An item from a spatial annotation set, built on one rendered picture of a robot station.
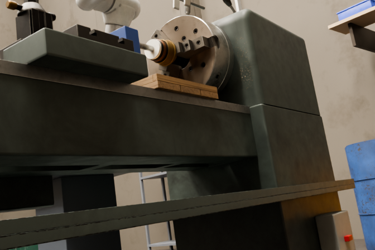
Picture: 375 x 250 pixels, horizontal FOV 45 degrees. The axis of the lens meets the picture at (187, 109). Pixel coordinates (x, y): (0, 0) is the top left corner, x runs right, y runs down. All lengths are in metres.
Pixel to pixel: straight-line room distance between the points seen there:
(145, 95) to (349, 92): 3.84
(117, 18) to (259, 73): 0.80
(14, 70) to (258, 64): 0.99
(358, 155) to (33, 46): 3.21
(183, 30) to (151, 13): 5.52
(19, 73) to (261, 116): 0.93
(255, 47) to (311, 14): 3.55
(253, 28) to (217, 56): 0.22
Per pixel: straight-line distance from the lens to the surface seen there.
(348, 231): 1.94
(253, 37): 1.72
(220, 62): 1.59
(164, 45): 1.54
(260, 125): 1.62
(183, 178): 1.80
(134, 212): 0.88
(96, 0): 2.09
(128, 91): 1.13
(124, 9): 2.16
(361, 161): 3.84
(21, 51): 0.98
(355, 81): 4.86
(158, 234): 6.93
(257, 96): 1.64
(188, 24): 1.67
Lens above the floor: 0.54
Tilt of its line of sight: 12 degrees up
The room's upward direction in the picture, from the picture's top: 8 degrees counter-clockwise
